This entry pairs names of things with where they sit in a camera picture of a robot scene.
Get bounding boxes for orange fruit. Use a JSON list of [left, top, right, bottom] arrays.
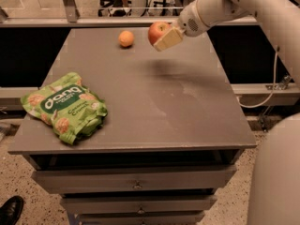
[[118, 31, 134, 48]]

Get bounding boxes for middle grey drawer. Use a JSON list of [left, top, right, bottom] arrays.
[[61, 195, 217, 215]]

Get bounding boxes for black office chair base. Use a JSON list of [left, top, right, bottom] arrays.
[[109, 0, 130, 17]]

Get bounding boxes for black leather shoe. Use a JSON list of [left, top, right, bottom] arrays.
[[0, 196, 24, 225]]

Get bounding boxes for grey drawer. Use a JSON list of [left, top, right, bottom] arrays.
[[32, 165, 236, 194], [61, 195, 217, 215], [79, 211, 204, 225]]

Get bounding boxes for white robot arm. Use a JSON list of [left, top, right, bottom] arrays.
[[148, 0, 300, 84]]

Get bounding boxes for grey drawer cabinet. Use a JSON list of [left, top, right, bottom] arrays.
[[7, 26, 258, 225]]

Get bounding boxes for red apple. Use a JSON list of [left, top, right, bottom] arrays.
[[148, 22, 171, 45]]

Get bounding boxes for metal railing frame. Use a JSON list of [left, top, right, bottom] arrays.
[[0, 0, 300, 28]]

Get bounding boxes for white cable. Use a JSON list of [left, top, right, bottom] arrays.
[[237, 45, 279, 109]]

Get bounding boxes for top grey drawer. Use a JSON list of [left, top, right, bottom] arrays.
[[32, 165, 236, 194]]

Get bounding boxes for green snack chip bag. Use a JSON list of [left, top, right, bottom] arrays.
[[21, 72, 108, 145]]

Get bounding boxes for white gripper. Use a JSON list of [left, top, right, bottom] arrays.
[[153, 1, 209, 52]]

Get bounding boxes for bottom grey drawer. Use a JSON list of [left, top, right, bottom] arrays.
[[79, 211, 204, 225]]

